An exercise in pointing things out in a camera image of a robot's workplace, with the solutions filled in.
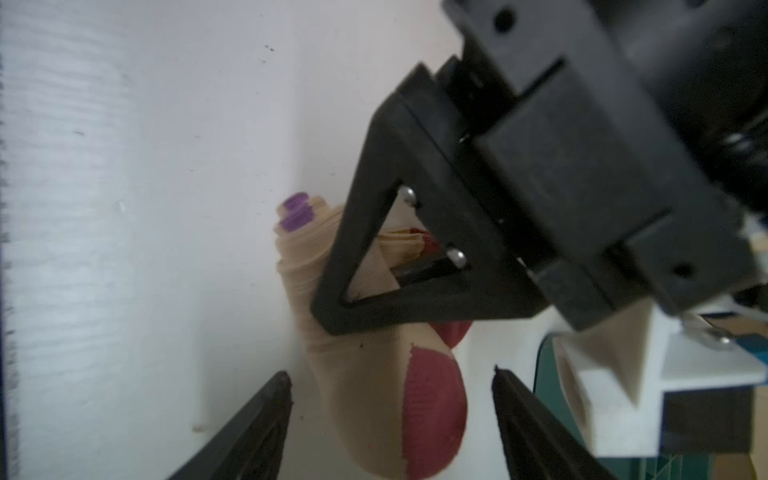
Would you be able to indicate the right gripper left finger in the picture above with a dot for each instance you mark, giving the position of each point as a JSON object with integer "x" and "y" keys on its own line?
{"x": 251, "y": 444}

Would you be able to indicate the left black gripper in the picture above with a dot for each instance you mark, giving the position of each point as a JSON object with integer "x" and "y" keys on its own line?
{"x": 622, "y": 111}

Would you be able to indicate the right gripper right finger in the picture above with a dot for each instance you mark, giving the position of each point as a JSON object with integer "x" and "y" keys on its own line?
{"x": 535, "y": 444}

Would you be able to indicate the green compartment tray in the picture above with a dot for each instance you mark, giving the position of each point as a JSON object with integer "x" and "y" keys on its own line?
{"x": 666, "y": 466}

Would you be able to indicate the beige maroon striped sock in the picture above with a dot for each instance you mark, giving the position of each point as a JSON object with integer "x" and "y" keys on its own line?
{"x": 395, "y": 395}

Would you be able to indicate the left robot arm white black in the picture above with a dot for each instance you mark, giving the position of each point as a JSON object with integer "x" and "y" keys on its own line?
{"x": 577, "y": 154}

